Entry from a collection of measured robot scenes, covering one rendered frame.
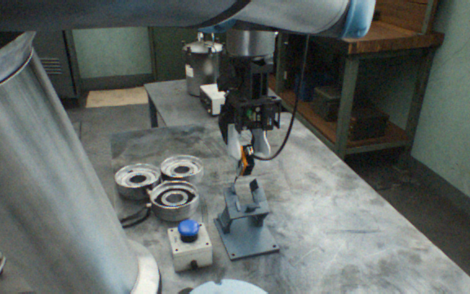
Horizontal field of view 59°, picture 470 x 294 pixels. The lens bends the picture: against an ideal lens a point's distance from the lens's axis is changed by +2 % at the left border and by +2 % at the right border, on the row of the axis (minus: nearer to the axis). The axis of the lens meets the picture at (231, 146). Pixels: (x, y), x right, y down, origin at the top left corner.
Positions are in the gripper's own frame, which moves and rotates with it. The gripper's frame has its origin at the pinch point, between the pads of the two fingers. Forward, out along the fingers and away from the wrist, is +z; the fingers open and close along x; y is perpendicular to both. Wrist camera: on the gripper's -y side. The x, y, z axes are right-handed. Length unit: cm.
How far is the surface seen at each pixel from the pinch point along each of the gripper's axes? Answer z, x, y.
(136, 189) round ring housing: 14.2, -19.5, -17.7
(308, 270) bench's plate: 17.8, 8.0, 13.2
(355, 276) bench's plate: 17.8, 15.5, 16.8
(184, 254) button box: 14.0, -13.3, 6.6
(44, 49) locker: 44, -66, -284
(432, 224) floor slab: 97, 128, -71
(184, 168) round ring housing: 15.7, -7.2, -25.9
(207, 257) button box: 15.9, -9.2, 6.7
